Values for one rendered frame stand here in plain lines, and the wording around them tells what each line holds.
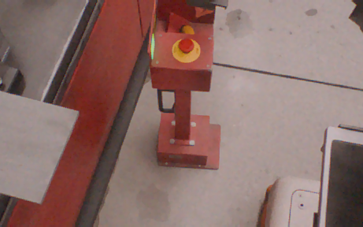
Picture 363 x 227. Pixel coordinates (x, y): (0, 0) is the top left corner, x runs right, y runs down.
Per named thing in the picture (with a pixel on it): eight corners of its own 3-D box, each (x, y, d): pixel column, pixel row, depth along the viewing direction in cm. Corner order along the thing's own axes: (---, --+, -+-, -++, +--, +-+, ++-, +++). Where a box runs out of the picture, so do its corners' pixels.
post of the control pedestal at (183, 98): (189, 140, 176) (192, 68, 127) (175, 139, 176) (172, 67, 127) (190, 127, 178) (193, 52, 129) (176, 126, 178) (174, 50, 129)
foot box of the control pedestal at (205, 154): (219, 169, 183) (221, 160, 172) (157, 165, 184) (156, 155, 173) (220, 124, 192) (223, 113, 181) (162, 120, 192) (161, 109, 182)
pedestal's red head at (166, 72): (209, 92, 124) (214, 57, 107) (151, 88, 124) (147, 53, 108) (212, 32, 132) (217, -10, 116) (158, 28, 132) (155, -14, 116)
